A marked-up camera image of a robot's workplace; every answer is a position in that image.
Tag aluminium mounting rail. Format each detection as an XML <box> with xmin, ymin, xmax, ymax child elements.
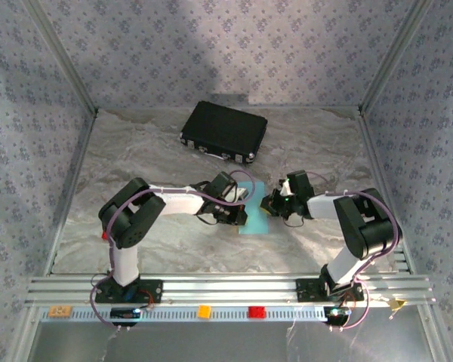
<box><xmin>24</xmin><ymin>274</ymin><xmax>438</xmax><ymax>307</ymax></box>

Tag light blue cloth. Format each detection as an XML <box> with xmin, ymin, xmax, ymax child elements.
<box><xmin>236</xmin><ymin>181</ymin><xmax>270</xmax><ymax>235</ymax></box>

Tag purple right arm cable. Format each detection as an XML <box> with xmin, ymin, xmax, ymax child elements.
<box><xmin>307</xmin><ymin>171</ymin><xmax>401</xmax><ymax>333</ymax></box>

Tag white slotted cable duct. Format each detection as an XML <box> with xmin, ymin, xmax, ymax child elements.
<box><xmin>39</xmin><ymin>305</ymin><xmax>331</xmax><ymax>324</ymax></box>

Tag aluminium corner post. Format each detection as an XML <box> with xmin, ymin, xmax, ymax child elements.
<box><xmin>359</xmin><ymin>0</ymin><xmax>436</xmax><ymax>116</ymax></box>
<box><xmin>24</xmin><ymin>0</ymin><xmax>99</xmax><ymax>116</ymax></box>

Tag aluminium table side rail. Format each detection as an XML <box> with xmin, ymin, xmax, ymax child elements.
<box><xmin>45</xmin><ymin>111</ymin><xmax>99</xmax><ymax>276</ymax></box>
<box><xmin>356</xmin><ymin>109</ymin><xmax>416</xmax><ymax>275</ymax></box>

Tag grey metal panel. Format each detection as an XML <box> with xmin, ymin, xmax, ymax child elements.
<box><xmin>26</xmin><ymin>322</ymin><xmax>439</xmax><ymax>362</ymax></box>

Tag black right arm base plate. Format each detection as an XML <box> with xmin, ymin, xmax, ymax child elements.
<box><xmin>294</xmin><ymin>278</ymin><xmax>364</xmax><ymax>303</ymax></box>

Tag yellow tape piece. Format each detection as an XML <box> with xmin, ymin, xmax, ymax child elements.
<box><xmin>385</xmin><ymin>297</ymin><xmax>409</xmax><ymax>312</ymax></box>

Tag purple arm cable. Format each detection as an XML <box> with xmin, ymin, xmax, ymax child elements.
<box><xmin>90</xmin><ymin>169</ymin><xmax>256</xmax><ymax>333</ymax></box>
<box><xmin>307</xmin><ymin>171</ymin><xmax>401</xmax><ymax>333</ymax></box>

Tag black controller board with LED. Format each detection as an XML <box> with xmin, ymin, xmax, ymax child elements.
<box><xmin>323</xmin><ymin>305</ymin><xmax>353</xmax><ymax>326</ymax></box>
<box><xmin>109</xmin><ymin>307</ymin><xmax>143</xmax><ymax>323</ymax></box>

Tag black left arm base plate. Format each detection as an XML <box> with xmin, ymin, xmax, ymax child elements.
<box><xmin>94</xmin><ymin>278</ymin><xmax>164</xmax><ymax>305</ymax></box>

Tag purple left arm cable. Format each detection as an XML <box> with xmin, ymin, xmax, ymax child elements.
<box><xmin>90</xmin><ymin>169</ymin><xmax>256</xmax><ymax>333</ymax></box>

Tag black hard case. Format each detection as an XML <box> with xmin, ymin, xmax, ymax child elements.
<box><xmin>179</xmin><ymin>100</ymin><xmax>269</xmax><ymax>164</ymax></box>

